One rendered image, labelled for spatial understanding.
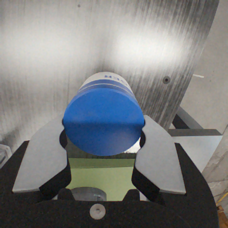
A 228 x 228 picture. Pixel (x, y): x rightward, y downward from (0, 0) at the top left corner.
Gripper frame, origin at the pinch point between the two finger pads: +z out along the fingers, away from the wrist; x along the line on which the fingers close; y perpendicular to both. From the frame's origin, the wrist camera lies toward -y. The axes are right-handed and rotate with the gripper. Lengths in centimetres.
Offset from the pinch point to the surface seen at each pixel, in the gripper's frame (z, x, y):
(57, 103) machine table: 17.0, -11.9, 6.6
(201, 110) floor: 100, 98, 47
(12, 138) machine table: 17.0, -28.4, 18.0
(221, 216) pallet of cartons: 76, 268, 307
